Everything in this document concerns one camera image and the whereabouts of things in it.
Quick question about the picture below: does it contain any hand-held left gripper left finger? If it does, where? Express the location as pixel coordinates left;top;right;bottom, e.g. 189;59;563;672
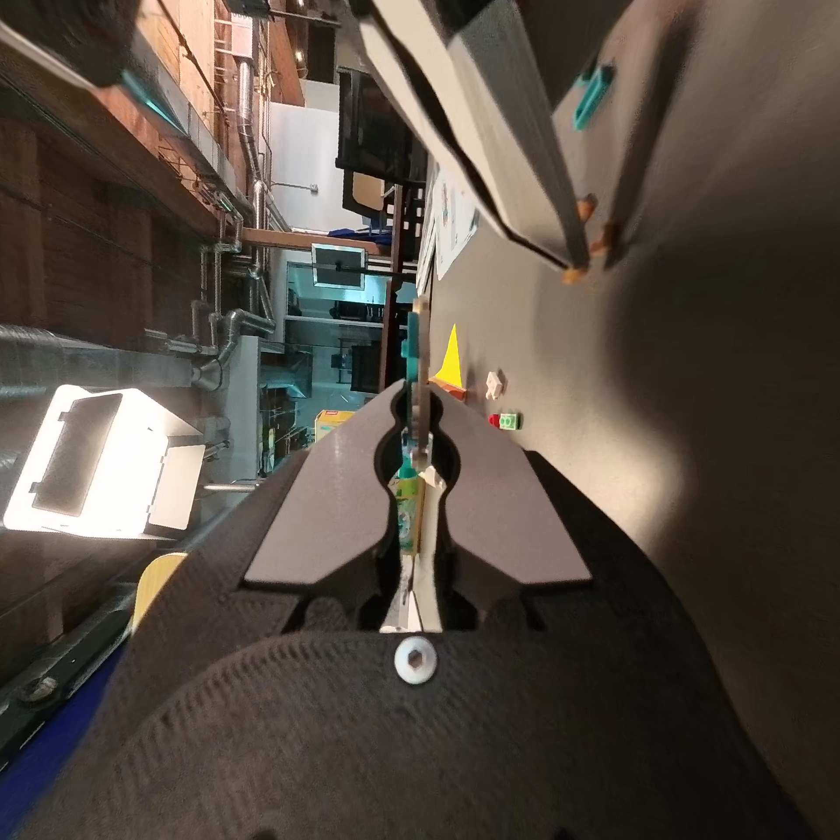
243;378;414;630

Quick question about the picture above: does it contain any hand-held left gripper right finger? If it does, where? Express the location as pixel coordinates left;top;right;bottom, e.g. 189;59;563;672
430;387;594;630

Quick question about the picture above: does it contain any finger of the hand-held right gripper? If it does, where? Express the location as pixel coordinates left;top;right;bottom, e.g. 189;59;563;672
392;3;592;270
358;18;568;272

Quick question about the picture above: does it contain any round white brick plate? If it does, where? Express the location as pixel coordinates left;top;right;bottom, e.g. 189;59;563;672
398;294;438;475

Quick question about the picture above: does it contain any yellow toy set box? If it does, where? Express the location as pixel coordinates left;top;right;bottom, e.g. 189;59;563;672
314;407;429;560

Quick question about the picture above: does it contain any black office chair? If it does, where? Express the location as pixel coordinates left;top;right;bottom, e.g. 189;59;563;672
335;67;429;186

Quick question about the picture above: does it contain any teal flat tile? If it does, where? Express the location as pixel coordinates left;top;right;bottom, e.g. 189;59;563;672
573;63;620;134

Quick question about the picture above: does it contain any open instruction booklet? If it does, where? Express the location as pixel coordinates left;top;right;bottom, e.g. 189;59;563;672
430;165;480;282

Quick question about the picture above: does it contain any white lamp light panel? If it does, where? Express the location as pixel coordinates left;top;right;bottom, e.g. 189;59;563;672
2;383;209;543

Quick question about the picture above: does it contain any yellow paper note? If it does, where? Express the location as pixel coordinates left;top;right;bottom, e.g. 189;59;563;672
437;322;464;389

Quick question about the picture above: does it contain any black panel on stand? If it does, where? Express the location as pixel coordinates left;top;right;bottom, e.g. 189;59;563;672
310;241;401;291

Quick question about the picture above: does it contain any long wooden table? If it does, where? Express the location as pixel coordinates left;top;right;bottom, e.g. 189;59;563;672
382;182;435;395

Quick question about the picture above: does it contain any grey pipe cluster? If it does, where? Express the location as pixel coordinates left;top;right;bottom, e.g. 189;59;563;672
189;226;278;373

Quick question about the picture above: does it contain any slim silver duct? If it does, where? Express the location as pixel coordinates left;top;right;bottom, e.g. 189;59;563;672
231;58;272;317

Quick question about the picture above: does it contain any silver ventilation duct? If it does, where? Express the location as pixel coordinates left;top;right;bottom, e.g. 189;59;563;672
0;322;225;403

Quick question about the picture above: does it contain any black metal rail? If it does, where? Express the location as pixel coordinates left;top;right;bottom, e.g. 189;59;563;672
0;587;137;732

